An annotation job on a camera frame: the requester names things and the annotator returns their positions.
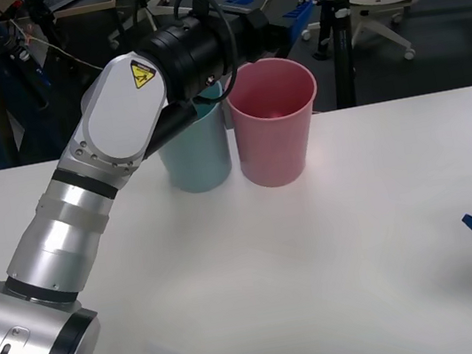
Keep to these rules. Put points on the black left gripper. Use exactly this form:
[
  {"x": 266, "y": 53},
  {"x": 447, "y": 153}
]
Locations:
[{"x": 251, "y": 35}]

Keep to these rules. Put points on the silver and black left arm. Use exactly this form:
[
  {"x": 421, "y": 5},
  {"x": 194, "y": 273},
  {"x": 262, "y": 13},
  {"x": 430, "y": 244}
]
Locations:
[{"x": 118, "y": 115}]

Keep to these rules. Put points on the plain black tripod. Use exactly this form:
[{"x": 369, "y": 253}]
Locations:
[{"x": 340, "y": 57}]

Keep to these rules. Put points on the pink plastic bin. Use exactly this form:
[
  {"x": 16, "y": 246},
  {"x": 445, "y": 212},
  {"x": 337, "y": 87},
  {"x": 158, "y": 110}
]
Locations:
[{"x": 276, "y": 148}]

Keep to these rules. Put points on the pale blue plastic bin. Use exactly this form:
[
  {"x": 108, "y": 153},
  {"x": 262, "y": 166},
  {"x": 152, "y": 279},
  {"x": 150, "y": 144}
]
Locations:
[{"x": 201, "y": 155}]

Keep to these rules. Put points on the dark desk with wooden edge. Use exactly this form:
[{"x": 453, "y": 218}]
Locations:
[{"x": 87, "y": 3}]

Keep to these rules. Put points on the black tripod with blue parts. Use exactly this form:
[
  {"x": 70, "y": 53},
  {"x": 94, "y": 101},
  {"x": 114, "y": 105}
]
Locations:
[{"x": 34, "y": 78}]

